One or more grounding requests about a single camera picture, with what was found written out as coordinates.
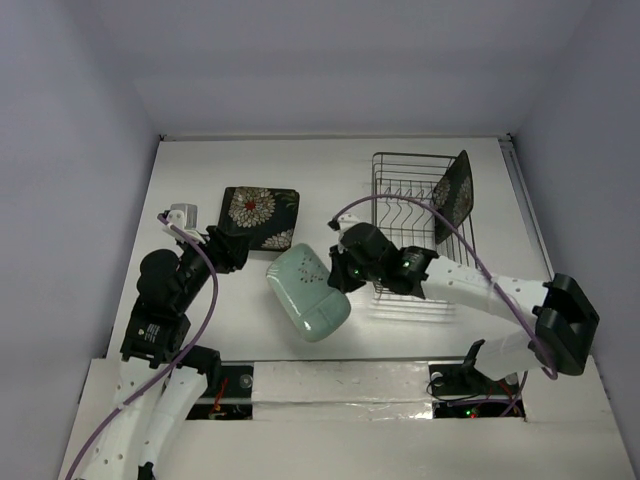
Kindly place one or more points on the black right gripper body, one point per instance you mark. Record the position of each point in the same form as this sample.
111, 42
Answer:
341, 273

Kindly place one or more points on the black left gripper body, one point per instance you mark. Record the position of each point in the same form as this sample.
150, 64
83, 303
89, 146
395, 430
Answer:
222, 258

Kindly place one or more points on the black white floral square plate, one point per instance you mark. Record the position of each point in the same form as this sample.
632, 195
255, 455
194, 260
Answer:
268, 216

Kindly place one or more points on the light green round plate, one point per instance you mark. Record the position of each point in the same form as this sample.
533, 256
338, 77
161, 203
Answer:
299, 280

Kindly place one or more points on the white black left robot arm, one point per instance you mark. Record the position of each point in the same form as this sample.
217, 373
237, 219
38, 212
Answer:
161, 373

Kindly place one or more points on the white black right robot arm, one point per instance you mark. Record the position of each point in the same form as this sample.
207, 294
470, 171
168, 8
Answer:
556, 319

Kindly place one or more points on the white foil covered front board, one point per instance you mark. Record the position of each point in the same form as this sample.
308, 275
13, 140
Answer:
341, 391

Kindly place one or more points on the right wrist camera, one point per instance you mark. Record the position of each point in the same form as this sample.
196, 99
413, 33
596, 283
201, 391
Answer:
341, 225

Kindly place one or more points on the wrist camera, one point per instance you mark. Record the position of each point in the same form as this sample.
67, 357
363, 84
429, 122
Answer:
341, 225
182, 215

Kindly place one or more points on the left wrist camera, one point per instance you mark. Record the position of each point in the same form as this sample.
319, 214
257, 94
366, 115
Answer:
182, 215

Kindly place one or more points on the black wire dish rack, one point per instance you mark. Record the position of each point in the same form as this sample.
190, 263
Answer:
405, 213

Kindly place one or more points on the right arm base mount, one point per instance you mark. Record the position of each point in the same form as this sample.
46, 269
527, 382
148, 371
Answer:
464, 394

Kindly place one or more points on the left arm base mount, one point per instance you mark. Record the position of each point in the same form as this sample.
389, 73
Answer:
230, 398

